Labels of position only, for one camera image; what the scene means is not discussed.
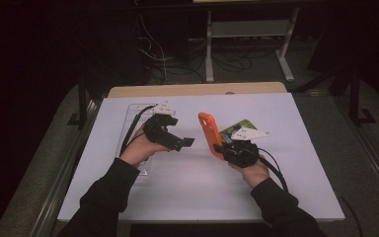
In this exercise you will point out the person's right hand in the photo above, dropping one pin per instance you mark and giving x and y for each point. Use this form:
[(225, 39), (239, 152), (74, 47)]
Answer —
[(253, 174)]

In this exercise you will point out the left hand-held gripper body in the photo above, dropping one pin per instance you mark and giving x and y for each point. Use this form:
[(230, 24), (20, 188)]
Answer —
[(158, 131)]

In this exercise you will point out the wooden table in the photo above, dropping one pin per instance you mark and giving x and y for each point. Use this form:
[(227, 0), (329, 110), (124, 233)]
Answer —
[(194, 89)]

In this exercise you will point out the aluminium floor rail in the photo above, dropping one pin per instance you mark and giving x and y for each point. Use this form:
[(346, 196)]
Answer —
[(62, 184), (371, 158)]

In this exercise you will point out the white metal desk frame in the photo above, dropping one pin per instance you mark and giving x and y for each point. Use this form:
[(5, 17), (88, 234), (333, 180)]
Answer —
[(248, 29)]

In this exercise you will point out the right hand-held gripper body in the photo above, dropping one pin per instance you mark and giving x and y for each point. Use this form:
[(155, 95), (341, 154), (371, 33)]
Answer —
[(243, 153)]

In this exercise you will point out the black metal stand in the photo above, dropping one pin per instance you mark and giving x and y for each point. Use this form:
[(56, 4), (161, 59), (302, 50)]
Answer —
[(82, 98), (355, 98)]

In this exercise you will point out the clear plastic storage box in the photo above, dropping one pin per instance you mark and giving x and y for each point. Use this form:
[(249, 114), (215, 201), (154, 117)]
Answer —
[(128, 113)]

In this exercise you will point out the person's left hand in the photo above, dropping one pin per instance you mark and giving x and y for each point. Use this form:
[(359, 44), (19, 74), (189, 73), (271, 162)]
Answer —
[(139, 148)]

